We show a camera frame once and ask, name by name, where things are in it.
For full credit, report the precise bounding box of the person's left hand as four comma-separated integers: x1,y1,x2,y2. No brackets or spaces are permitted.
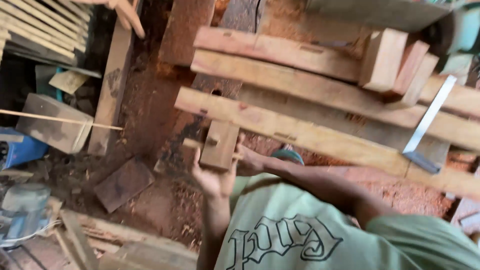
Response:
191,148,239,200

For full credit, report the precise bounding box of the person's right hand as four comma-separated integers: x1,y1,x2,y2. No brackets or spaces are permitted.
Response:
234,144,268,177

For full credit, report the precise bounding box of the wooden marking gauge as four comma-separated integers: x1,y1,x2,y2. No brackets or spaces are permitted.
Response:
182,120,244,172

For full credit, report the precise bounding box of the teal slipper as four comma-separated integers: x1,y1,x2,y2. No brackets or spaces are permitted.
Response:
271,149,305,166

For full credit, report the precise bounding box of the long wooden beam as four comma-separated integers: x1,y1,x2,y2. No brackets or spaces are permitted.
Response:
174,87,480,200
190,49,480,151

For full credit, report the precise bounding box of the green printed shirt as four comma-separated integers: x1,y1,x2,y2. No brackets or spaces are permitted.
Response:
214,172,480,270

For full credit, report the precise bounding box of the reddish wooden beam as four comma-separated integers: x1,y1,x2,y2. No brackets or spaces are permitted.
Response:
193,26,362,83

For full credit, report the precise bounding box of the dark flat wooden board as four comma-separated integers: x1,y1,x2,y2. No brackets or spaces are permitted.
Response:
93,157,155,214

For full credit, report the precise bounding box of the upright wooden plank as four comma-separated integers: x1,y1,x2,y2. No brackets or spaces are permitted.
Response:
87,22,134,157

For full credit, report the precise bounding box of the pale wooden block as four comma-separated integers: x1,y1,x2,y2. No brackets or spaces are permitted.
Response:
358,28,409,93

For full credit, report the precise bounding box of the pale curved wooden piece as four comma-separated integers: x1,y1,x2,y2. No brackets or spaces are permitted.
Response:
107,0,146,40

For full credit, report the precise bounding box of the tan cardboard scrap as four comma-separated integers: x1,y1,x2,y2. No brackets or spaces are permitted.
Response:
48,70,89,95

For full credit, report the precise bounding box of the reddish wooden block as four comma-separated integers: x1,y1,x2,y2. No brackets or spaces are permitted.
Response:
390,39,430,97

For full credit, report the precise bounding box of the grey wooden block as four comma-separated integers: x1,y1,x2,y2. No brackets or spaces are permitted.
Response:
15,93,94,155

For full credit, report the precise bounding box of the metal try square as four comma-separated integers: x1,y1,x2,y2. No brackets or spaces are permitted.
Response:
402,74,458,175

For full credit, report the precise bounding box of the narrow wooden block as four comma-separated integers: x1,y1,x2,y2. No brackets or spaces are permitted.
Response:
402,52,440,109

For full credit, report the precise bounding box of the thin wooden stick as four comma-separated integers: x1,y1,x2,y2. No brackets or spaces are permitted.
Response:
0,109,124,131

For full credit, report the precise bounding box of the blue plastic container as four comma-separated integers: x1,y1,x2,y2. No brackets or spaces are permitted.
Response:
0,127,50,170

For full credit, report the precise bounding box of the grey electric motor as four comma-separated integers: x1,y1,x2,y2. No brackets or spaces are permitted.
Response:
0,183,52,246

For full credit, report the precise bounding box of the stack of wooden slats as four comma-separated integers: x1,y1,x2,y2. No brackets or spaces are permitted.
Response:
0,0,93,62

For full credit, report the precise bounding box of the teal woodworking machine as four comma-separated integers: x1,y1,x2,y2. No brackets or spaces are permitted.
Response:
422,0,480,76

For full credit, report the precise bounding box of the brown wooden post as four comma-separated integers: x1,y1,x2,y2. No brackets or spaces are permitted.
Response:
158,0,217,67

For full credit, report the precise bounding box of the rough wooden frame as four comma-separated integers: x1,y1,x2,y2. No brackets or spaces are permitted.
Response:
54,209,199,270

